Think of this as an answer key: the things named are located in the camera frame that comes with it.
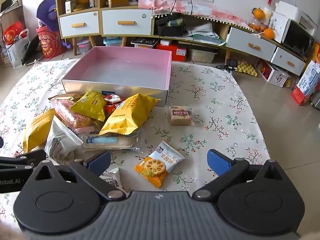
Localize long wooden tv console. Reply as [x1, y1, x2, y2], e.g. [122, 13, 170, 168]
[139, 0, 308, 77]

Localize pink snack pack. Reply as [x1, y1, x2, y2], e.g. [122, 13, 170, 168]
[52, 99, 95, 134]

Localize yellow ribbed snack bag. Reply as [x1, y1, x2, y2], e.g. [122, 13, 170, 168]
[23, 108, 56, 153]

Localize red storage box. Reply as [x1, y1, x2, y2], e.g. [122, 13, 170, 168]
[157, 43, 187, 62]

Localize white grey snack bag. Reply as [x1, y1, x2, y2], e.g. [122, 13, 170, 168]
[44, 116, 83, 165]

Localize wooden shelf cabinet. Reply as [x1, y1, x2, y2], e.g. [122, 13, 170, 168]
[56, 0, 154, 53]

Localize orange cracker snack pack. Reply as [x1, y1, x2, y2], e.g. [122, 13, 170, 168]
[134, 140, 185, 189]

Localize cardboard box on cabinet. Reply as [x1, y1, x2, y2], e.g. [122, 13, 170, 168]
[106, 0, 129, 8]

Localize blue white milk carton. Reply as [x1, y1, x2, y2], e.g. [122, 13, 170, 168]
[291, 61, 319, 106]

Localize small yellow snack pack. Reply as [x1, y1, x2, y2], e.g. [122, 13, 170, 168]
[71, 91, 106, 122]

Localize orange fruit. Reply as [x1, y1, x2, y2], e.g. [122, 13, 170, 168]
[252, 8, 265, 21]
[263, 28, 274, 40]

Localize white shopping bag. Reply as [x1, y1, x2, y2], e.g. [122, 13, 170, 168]
[3, 21, 30, 69]

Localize black basket on console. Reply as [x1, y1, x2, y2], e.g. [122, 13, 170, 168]
[155, 13, 185, 37]

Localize blue white long pack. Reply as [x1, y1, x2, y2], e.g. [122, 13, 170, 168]
[82, 132, 139, 150]

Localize floral tablecloth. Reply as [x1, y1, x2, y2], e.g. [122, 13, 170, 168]
[0, 59, 271, 230]

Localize black handheld camera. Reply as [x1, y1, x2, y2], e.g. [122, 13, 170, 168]
[215, 59, 238, 74]

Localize pink cloth cover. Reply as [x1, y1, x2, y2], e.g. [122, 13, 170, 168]
[138, 0, 249, 30]

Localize orange fruit upper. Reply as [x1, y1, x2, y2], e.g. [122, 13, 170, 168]
[252, 8, 265, 21]

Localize blue lid plastic bin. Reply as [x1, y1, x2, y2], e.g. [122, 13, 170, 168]
[103, 37, 122, 47]

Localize red gift bag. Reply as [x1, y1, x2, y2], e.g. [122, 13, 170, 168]
[36, 25, 65, 59]

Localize large yellow snack bag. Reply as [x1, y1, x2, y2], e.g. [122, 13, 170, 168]
[99, 93, 160, 135]

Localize orange fruit lower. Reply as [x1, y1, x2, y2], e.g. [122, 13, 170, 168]
[263, 28, 274, 40]

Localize golden brown bar pack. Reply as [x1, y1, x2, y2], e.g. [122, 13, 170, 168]
[48, 93, 83, 101]

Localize white black snack pack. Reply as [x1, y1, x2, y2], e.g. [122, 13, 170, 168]
[100, 167, 127, 194]

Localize clear plastic bin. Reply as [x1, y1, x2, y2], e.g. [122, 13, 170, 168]
[189, 49, 217, 63]

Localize white microwave oven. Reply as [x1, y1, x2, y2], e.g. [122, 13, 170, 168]
[268, 11, 315, 58]

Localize pink cardboard box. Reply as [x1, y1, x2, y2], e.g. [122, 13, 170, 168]
[62, 46, 172, 107]

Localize yellow egg tray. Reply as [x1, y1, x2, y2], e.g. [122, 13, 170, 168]
[235, 59, 258, 77]

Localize red candy pack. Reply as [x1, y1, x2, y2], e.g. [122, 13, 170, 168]
[103, 94, 124, 115]

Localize brown cake pack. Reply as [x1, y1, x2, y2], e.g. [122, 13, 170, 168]
[169, 106, 194, 126]

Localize purple plush toy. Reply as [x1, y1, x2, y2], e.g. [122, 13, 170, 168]
[36, 0, 72, 50]

